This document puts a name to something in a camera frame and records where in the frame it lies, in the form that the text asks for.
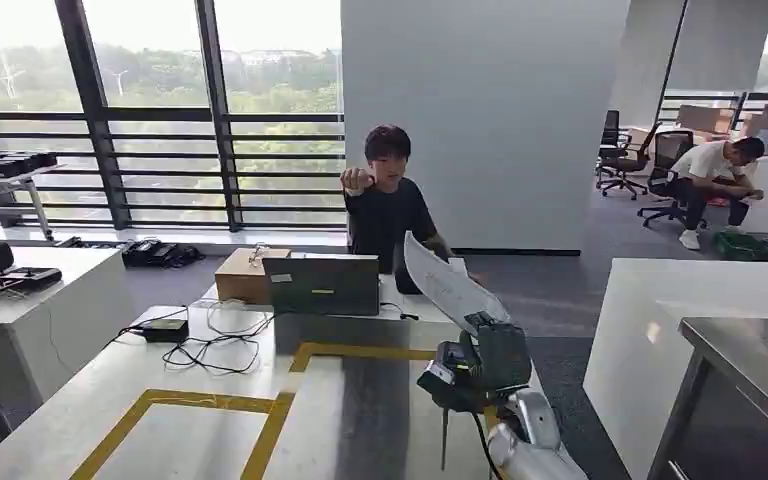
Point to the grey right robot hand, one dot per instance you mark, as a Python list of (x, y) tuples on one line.
[(503, 358)]

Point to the white curved metal part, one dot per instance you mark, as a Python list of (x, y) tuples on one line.
[(447, 285)]

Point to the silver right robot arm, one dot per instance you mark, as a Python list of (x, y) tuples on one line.
[(536, 444)]

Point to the yellow bench tape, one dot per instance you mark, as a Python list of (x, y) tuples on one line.
[(159, 399), (357, 351)]

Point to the person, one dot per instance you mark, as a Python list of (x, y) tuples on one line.
[(705, 166), (387, 218)]

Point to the dark laptop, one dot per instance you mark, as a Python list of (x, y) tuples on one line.
[(321, 285)]

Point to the black office chair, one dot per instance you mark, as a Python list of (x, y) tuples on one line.
[(626, 166), (669, 152), (610, 136)]

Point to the steel table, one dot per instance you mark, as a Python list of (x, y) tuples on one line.
[(755, 358)]

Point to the green crate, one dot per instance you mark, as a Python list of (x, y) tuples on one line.
[(742, 246)]

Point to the steel bench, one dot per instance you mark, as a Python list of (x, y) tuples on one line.
[(192, 450)]

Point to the black power adapter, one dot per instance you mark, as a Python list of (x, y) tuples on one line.
[(165, 330)]

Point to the black gear pile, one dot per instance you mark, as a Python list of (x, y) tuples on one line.
[(159, 254)]

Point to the black window railing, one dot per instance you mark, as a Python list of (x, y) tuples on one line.
[(159, 156)]

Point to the black handheld controller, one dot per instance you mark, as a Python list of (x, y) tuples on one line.
[(29, 277)]

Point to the pale table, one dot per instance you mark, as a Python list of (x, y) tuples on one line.
[(6, 184)]

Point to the row of black cases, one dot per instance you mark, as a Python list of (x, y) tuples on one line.
[(6, 164)]

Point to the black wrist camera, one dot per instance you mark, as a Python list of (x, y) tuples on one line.
[(444, 384)]

